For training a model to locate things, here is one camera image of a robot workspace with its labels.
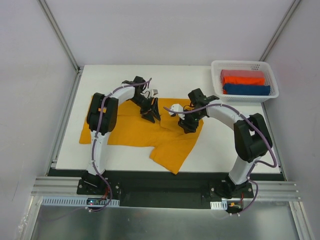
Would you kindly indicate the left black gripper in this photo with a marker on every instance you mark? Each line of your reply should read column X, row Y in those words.
column 147, row 110

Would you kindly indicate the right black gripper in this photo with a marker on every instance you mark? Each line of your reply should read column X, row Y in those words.
column 188, row 122

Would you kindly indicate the yellow t shirt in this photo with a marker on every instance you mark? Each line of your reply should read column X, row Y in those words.
column 171, row 145

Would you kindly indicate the white plastic basket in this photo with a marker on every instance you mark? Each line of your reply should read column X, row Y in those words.
column 243, row 65

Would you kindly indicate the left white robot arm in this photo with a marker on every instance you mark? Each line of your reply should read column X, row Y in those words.
column 103, row 111

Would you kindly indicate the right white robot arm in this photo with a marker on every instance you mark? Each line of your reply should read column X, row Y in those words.
column 251, row 136

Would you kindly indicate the blue rolled t shirt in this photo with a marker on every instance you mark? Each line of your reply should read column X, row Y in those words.
column 246, row 90

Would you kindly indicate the orange rolled t shirt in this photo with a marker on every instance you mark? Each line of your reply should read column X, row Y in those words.
column 238, row 80

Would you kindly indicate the pink rolled t shirt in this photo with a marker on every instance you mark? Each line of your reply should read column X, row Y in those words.
column 241, row 73

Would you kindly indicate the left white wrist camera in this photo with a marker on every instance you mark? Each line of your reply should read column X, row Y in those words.
column 153, row 92

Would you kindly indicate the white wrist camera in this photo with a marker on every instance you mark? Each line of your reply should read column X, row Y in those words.
column 153, row 92
column 176, row 110

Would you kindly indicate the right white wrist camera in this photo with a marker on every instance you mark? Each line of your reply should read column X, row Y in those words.
column 176, row 110

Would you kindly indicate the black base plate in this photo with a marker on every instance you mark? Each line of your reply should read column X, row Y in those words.
column 152, row 189

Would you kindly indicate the right white cable duct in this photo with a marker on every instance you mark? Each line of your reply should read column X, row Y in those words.
column 219, row 205

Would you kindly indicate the white cable duct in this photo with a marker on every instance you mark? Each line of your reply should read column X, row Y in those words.
column 68, row 201
column 219, row 205

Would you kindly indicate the left white cable duct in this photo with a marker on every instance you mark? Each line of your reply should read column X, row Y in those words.
column 68, row 201

